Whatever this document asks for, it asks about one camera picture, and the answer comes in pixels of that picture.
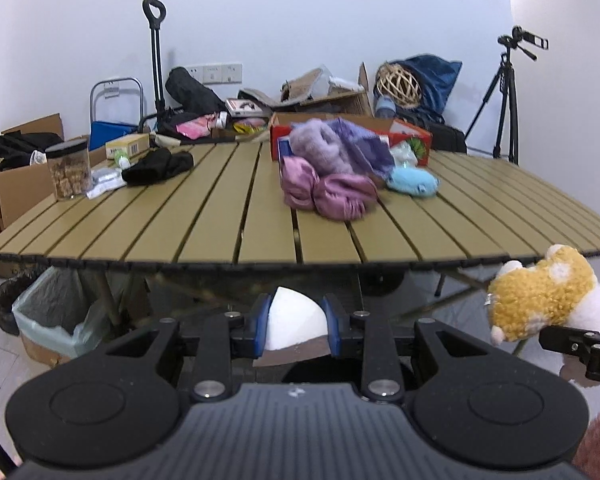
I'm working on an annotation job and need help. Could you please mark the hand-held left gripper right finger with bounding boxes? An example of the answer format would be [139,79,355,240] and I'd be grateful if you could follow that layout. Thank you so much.
[322,294,486,401]

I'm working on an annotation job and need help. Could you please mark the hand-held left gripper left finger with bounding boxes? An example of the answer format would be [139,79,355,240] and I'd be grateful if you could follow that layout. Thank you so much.
[105,294,274,399]

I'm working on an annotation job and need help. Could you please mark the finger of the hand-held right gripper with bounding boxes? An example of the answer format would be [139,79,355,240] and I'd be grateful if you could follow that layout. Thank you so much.
[539,325,600,357]

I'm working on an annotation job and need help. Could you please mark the white foam piece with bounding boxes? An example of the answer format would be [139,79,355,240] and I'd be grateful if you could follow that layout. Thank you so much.
[254,286,329,368]

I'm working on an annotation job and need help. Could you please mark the yellow and white plush toy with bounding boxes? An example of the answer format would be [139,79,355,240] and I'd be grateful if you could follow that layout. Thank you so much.
[486,244,600,389]

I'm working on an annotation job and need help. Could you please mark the pink satin cloth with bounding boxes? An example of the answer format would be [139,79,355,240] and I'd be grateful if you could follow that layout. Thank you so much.
[280,156,379,221]

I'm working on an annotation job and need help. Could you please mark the light blue plush toy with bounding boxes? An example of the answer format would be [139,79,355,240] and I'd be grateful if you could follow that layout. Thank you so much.
[386,166,440,198]

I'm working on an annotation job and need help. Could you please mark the purple cloth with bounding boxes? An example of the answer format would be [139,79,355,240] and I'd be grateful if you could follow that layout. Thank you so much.
[330,117,397,179]

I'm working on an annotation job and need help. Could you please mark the lavender fuzzy cloth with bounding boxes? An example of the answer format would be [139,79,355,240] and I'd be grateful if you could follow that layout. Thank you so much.
[289,120,355,177]

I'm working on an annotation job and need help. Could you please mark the tan slatted folding table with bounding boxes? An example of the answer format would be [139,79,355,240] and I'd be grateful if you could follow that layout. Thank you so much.
[0,139,600,356]

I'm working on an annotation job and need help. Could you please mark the red cardboard box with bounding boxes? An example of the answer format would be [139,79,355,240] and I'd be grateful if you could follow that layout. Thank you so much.
[270,112,434,166]

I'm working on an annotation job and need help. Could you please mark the crumpled clear plastic bag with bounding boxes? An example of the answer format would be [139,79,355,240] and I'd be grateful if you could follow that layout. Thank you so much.
[390,141,422,169]

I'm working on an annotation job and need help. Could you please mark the black cloth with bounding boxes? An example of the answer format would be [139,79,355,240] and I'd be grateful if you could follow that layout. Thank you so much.
[121,148,195,186]

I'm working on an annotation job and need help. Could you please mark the pink packet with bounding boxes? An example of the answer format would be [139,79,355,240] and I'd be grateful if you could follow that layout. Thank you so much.
[175,114,217,140]

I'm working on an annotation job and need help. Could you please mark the light green bin liner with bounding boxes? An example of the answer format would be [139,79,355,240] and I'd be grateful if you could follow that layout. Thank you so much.
[12,265,111,349]

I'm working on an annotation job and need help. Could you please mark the white plastic packet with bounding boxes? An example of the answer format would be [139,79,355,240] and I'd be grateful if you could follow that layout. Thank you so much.
[85,167,126,199]

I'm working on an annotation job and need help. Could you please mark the small printed box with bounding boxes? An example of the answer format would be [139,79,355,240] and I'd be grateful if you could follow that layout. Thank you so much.
[224,98,271,119]

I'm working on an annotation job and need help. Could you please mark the pale yellow box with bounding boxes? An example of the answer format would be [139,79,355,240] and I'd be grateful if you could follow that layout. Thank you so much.
[105,133,151,161]

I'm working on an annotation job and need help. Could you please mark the open cardboard box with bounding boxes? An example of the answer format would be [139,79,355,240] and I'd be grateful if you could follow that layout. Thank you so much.
[300,62,377,119]

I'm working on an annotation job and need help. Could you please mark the torn cardboard piece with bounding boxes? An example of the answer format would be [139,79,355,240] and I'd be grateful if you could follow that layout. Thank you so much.
[239,70,322,111]

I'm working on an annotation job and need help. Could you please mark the blue box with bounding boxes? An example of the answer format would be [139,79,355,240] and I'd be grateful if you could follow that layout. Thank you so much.
[89,120,142,152]

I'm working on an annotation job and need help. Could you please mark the clear jar with black lid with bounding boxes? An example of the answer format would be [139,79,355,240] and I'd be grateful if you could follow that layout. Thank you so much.
[45,138,92,202]

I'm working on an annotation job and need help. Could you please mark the rattan ball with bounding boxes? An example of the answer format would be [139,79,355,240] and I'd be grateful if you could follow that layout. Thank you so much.
[377,62,424,109]

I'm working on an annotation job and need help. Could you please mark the black plastic bag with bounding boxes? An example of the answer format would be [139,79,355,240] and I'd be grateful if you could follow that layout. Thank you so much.
[0,269,36,337]

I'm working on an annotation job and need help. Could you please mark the black tripod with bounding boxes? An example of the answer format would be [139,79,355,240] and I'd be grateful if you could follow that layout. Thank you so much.
[463,49,521,166]

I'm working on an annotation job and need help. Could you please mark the dark blue cloth bag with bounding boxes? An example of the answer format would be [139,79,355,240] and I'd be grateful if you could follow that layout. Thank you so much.
[375,54,464,126]

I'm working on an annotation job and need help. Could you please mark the large brown cardboard box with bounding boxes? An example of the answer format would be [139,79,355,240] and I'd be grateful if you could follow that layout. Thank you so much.
[0,113,66,241]

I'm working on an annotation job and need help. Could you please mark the black clothes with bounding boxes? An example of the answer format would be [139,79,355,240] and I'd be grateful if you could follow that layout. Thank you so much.
[0,130,65,169]

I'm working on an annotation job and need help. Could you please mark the white wall sockets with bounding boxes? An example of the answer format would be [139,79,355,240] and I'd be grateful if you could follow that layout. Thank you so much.
[187,62,244,85]

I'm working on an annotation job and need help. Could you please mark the black cart handle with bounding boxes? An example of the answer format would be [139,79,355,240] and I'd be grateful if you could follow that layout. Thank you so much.
[139,0,182,132]

